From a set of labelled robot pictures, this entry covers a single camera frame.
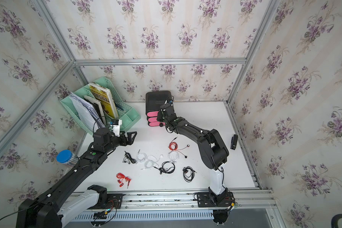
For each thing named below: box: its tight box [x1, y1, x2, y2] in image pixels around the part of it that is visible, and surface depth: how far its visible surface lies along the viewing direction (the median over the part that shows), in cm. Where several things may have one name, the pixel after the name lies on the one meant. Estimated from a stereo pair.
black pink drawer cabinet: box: [145, 90, 173, 127], surface depth 100 cm
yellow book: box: [87, 82, 119, 119], surface depth 97 cm
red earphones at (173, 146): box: [168, 136, 190, 159], surface depth 96 cm
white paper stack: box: [69, 92, 105, 133], surface depth 85 cm
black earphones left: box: [122, 150, 137, 165], surface depth 90 cm
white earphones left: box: [135, 149, 148, 162], surface depth 91 cm
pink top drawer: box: [145, 110, 160, 118], surface depth 94 cm
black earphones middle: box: [152, 161, 176, 175], surface depth 85 cm
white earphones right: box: [167, 150, 180, 164], surface depth 92 cm
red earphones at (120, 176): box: [115, 172, 132, 189], surface depth 82 cm
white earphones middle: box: [140, 154, 164, 171], surface depth 88 cm
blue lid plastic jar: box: [56, 149, 80, 168], surface depth 71 cm
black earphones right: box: [182, 166, 198, 183], surface depth 84 cm
